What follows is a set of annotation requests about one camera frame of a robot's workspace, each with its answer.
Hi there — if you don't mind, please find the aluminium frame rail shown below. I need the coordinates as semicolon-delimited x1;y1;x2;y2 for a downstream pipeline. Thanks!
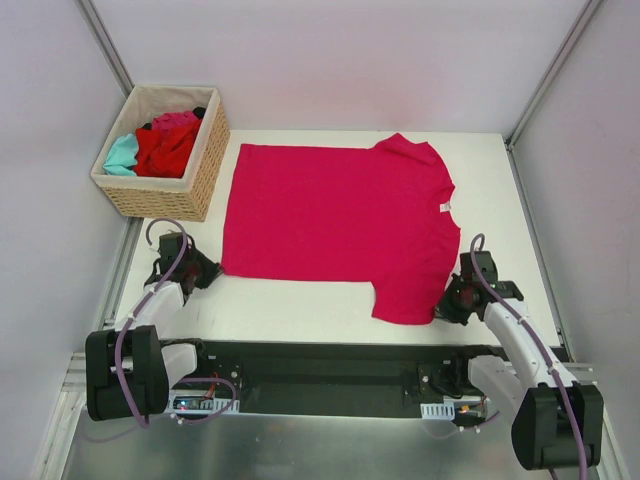
74;0;135;97
503;0;609;151

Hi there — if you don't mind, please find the magenta t shirt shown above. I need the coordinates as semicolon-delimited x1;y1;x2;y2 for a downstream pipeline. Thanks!
221;134;461;325
151;110;200;131

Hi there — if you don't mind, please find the turquoise t shirt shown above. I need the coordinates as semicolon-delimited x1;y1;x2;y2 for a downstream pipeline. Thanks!
103;133;139;177

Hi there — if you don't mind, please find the aluminium frame rail left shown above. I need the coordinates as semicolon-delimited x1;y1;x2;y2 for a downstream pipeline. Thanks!
74;0;135;97

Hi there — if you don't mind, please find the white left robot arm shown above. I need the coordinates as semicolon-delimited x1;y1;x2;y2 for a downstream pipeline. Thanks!
85;233;222;422

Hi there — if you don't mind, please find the magenta t shirt in basket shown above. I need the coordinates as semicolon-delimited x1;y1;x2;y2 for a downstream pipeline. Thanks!
151;110;200;131

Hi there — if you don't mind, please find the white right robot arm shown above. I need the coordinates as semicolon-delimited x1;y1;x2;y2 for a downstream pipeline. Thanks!
436;251;604;478

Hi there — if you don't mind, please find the slotted cable duct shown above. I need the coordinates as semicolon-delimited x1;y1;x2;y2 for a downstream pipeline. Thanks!
420;402;456;421
167;394;240;416

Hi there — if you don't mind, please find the red t shirt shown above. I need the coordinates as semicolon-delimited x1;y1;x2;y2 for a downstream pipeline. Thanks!
133;120;201;179

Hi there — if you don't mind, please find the wicker basket with cloth liner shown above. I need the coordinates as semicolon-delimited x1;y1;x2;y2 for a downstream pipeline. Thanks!
91;84;230;222

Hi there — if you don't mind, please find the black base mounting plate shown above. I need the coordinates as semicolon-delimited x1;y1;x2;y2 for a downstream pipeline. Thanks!
162;338;506;419

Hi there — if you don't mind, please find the aluminium frame rail right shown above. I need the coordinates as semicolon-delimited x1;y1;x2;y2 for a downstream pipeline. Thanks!
503;0;609;151

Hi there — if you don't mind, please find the left slotted cable duct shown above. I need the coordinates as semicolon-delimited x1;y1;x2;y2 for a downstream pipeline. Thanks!
167;394;240;416

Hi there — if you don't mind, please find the right slotted cable duct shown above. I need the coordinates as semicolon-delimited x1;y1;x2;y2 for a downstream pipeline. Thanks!
420;402;456;421

